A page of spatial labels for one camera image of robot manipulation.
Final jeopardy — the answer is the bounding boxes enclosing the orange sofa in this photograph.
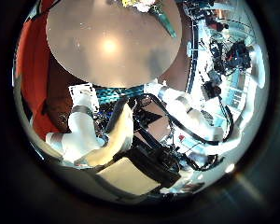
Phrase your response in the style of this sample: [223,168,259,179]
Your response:
[14,0,70,142]

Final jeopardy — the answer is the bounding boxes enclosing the black cable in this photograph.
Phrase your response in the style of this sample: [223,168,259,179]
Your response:
[134,92,236,147]

